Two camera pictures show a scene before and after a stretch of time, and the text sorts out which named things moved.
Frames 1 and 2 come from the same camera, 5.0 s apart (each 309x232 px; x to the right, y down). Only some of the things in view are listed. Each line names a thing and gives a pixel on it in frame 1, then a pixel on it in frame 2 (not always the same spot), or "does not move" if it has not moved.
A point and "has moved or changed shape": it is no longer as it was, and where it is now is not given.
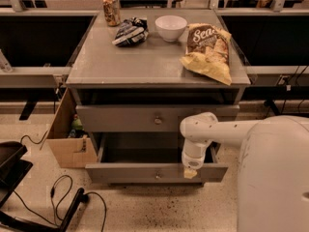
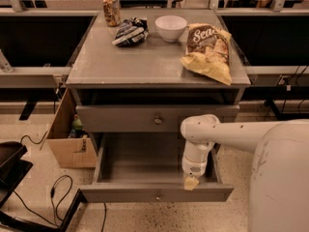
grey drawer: (149, 158) has moved or changed shape
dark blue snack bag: (132, 31) does not move
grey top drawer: (146, 118) does not move
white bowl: (171, 27) does not move
